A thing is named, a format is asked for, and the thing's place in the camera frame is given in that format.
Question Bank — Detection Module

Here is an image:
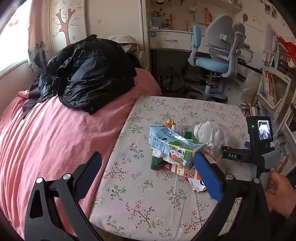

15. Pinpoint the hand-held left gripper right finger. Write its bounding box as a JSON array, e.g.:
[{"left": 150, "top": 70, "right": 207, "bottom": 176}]
[{"left": 188, "top": 152, "right": 271, "bottom": 241}]

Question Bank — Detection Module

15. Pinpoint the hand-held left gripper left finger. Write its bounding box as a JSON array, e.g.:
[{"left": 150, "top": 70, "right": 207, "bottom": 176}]
[{"left": 24, "top": 151, "right": 104, "bottom": 241}]

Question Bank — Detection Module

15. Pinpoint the orange white snack wrapper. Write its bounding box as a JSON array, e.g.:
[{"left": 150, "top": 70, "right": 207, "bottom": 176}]
[{"left": 171, "top": 160, "right": 210, "bottom": 193}]

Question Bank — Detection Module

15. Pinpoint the green panda snack packet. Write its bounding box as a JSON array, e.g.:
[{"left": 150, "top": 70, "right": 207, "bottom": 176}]
[{"left": 151, "top": 140, "right": 204, "bottom": 171}]

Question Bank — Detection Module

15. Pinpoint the large white tissue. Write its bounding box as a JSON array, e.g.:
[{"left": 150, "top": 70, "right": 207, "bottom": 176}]
[{"left": 193, "top": 122, "right": 230, "bottom": 160}]

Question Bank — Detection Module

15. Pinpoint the small white tissue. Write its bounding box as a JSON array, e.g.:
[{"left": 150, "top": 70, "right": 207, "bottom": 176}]
[{"left": 153, "top": 148, "right": 177, "bottom": 164}]

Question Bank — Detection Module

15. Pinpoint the clear plastic bottle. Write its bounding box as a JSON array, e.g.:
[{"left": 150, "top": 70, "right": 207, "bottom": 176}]
[{"left": 172, "top": 123, "right": 199, "bottom": 141}]

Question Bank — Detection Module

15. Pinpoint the blue white drink carton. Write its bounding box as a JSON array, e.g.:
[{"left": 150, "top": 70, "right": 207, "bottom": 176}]
[{"left": 148, "top": 124, "right": 207, "bottom": 155}]

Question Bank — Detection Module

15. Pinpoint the person's right hand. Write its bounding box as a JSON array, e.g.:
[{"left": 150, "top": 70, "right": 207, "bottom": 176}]
[{"left": 265, "top": 173, "right": 296, "bottom": 219}]

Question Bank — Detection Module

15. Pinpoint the stack of papers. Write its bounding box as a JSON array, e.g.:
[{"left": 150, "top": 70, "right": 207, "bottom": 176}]
[{"left": 240, "top": 101, "right": 262, "bottom": 119}]

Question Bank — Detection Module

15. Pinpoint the white plastic bag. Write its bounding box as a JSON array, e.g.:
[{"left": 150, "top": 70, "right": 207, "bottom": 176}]
[{"left": 240, "top": 69, "right": 263, "bottom": 105}]

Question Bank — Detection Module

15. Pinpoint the pink bed sheet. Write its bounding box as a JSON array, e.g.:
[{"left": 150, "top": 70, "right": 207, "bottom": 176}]
[{"left": 0, "top": 67, "right": 162, "bottom": 241}]

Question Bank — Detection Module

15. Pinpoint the row of books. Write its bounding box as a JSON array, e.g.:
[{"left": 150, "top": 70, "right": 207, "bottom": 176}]
[
  {"left": 262, "top": 71, "right": 278, "bottom": 100},
  {"left": 264, "top": 30, "right": 296, "bottom": 72}
]

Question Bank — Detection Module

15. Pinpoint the white desk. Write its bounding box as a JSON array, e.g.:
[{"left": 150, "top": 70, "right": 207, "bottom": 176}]
[{"left": 148, "top": 28, "right": 264, "bottom": 81}]

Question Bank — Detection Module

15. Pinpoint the dark purple cloth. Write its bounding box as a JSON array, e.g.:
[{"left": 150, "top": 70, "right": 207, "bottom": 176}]
[{"left": 22, "top": 75, "right": 45, "bottom": 119}]

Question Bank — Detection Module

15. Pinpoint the black puffer jacket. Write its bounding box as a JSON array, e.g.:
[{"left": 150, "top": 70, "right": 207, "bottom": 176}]
[{"left": 38, "top": 34, "right": 141, "bottom": 115}]

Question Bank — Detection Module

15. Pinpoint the red fabric bag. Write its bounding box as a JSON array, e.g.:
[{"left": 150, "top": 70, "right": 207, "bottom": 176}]
[{"left": 277, "top": 37, "right": 296, "bottom": 68}]

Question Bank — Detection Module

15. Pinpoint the grey blue desk chair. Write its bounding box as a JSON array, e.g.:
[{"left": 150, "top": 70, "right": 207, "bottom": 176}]
[{"left": 187, "top": 14, "right": 247, "bottom": 102}]

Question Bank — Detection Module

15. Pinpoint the white desk drawer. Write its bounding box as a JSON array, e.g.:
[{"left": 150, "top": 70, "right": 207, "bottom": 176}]
[{"left": 149, "top": 31, "right": 193, "bottom": 49}]

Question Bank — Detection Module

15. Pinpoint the beige pillow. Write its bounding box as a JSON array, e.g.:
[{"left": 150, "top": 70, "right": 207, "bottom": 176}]
[{"left": 108, "top": 35, "right": 144, "bottom": 61}]

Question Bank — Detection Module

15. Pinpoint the window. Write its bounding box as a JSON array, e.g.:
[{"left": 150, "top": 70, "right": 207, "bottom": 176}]
[{"left": 0, "top": 0, "right": 30, "bottom": 73}]

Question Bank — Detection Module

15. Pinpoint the pink printed curtain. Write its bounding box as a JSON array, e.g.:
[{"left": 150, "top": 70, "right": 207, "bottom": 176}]
[{"left": 27, "top": 0, "right": 56, "bottom": 73}]

